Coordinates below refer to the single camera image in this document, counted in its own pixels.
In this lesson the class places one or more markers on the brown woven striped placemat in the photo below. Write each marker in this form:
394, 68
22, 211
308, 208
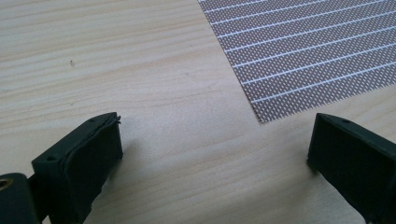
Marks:
305, 53

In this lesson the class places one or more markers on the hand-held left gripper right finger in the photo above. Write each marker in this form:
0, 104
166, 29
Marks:
358, 165

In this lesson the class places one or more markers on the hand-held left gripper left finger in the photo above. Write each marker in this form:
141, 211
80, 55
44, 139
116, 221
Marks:
84, 168

